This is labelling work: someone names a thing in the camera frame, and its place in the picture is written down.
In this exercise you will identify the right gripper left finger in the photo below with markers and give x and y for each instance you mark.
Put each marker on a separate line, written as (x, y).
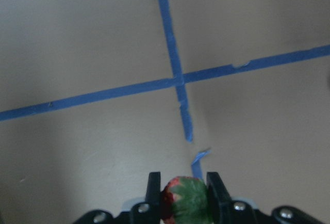
(148, 211)

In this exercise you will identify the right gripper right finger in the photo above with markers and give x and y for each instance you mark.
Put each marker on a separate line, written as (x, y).
(223, 208)

